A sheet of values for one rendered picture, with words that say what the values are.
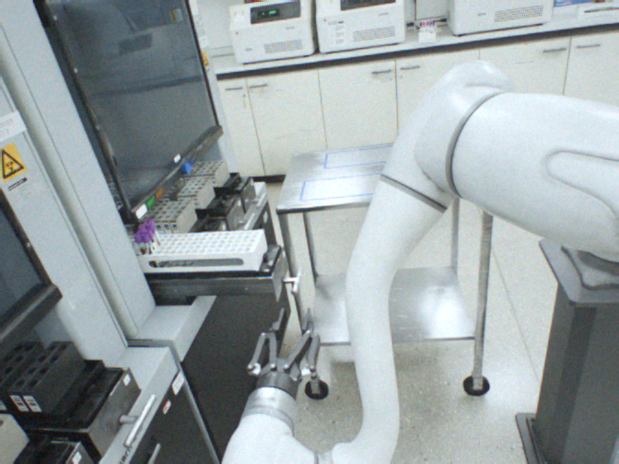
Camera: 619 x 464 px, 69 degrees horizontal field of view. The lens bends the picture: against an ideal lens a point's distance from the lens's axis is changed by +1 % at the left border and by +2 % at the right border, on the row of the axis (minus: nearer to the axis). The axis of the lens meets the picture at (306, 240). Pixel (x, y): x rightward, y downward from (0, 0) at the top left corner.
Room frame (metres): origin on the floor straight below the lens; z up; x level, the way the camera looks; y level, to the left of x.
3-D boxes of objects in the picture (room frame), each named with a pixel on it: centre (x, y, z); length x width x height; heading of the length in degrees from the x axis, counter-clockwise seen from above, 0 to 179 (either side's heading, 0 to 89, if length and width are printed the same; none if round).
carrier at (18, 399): (0.59, 0.48, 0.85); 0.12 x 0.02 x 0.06; 164
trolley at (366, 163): (1.32, -0.27, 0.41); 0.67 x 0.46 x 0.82; 80
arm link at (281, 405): (0.52, 0.11, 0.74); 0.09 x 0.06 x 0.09; 76
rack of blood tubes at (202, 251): (0.94, 0.25, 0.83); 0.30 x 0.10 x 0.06; 76
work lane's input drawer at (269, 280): (0.98, 0.38, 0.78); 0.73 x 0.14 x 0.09; 76
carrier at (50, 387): (0.58, 0.46, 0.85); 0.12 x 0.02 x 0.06; 166
